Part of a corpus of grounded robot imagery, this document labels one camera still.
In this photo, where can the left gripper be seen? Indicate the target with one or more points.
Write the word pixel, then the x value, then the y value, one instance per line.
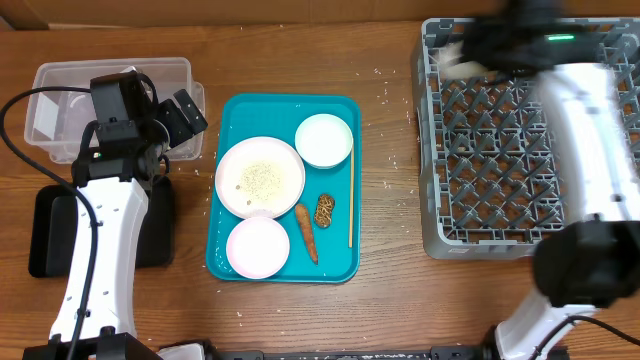
pixel 181 130

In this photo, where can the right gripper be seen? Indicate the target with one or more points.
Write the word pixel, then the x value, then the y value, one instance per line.
pixel 467 31

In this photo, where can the white cup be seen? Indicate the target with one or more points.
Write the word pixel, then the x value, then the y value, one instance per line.
pixel 453 67

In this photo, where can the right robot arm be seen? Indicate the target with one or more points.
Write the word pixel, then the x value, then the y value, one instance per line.
pixel 594 260

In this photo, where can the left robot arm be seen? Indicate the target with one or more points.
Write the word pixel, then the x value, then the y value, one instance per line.
pixel 118 163

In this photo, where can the clear plastic waste bin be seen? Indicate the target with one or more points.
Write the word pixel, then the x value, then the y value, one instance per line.
pixel 55 120

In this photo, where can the grey dishwasher rack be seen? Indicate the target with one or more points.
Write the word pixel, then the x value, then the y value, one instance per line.
pixel 489 181

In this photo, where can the large white dinner plate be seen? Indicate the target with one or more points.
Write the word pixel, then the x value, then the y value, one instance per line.
pixel 260 176

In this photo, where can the teal serving tray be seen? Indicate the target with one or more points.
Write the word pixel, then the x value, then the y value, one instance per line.
pixel 279 115

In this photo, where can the pale green bowl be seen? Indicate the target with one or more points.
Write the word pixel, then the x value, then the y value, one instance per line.
pixel 324 141

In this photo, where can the small pink plate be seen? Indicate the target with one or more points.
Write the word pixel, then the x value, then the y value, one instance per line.
pixel 257 248

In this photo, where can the orange carrot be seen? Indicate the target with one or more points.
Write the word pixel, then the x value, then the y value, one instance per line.
pixel 304 222

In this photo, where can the black plastic tray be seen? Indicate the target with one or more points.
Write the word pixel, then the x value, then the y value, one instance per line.
pixel 54 230

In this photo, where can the brown patterned food piece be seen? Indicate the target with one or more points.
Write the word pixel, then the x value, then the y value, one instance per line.
pixel 324 209

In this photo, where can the wooden chopstick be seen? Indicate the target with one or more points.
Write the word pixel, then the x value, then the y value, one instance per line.
pixel 351 198

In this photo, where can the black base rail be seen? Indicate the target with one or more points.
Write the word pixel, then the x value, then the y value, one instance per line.
pixel 205 350

